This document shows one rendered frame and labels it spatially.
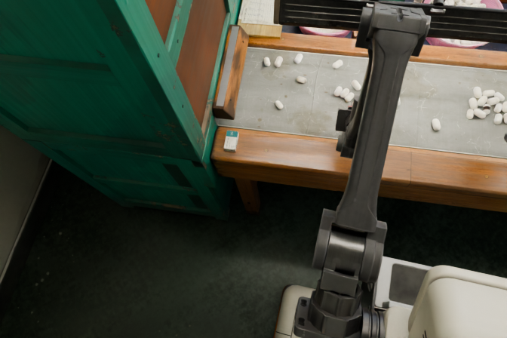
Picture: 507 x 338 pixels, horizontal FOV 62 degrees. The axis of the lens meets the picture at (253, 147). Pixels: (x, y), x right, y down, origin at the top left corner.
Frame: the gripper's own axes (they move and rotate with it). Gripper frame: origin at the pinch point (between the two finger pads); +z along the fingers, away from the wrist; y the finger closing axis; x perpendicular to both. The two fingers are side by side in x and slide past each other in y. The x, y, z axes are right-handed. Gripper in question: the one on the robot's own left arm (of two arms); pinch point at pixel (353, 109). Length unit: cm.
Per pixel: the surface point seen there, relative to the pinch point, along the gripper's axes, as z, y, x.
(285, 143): -4.9, 18.6, 11.2
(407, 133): 3.1, -17.4, 7.1
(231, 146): -8.9, 34.4, 12.2
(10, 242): 9, 134, 82
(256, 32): 23.1, 32.6, -14.4
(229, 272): 20, 38, 91
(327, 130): 1.9, 6.3, 8.4
